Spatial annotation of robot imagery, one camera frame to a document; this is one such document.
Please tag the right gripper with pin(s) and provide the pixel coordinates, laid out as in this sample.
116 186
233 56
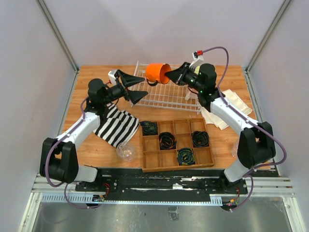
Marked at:
175 75

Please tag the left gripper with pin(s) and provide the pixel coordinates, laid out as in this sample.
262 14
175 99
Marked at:
128 80

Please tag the orange enamel mug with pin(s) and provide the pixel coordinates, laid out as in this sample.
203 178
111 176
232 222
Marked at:
156 73

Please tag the yellow-green mug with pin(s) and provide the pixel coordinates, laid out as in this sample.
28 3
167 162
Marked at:
197 70

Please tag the pink white mug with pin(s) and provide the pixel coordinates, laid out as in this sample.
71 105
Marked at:
190 94

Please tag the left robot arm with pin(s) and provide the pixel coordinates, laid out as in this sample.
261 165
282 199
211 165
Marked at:
100 116

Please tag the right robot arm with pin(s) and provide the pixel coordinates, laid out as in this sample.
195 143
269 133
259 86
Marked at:
255 143

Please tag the black white striped cloth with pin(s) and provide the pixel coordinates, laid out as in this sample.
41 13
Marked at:
118 127

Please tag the rolled belt top left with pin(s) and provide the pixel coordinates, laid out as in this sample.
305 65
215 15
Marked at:
149 128

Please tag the rolled belt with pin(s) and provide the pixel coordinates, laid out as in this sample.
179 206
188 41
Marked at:
200 139
185 156
167 141
149 128

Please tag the cream folded cloth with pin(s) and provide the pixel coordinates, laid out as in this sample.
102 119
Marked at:
235 100

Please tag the clear plastic cup left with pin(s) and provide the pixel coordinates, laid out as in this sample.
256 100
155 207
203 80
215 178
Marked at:
126 151

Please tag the clear plastic cup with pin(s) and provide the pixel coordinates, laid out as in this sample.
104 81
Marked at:
234 150
126 151

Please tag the rolled belt middle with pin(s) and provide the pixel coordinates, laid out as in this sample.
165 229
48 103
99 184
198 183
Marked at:
167 141

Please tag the rolled belt right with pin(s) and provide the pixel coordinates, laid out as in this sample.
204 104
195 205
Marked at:
200 139

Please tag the wooden compartment tray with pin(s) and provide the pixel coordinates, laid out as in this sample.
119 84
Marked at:
156 160

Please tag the rolled belt bottom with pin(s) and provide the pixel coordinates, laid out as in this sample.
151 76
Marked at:
185 156

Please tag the clear plastic cup right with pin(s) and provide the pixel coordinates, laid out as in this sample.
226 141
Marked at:
234 150

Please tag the white wire dish rack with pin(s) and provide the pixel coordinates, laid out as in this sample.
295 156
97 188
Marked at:
168 96

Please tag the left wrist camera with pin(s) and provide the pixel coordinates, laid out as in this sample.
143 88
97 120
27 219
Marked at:
113 77

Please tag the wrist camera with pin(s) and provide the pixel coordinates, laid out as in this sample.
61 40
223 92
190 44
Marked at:
197 59
113 77

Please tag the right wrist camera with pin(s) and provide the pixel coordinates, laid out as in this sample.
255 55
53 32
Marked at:
197 59

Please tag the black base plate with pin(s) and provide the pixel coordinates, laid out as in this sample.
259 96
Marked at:
192 185

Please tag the aluminium rail frame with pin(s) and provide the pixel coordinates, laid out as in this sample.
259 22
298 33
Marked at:
270 205

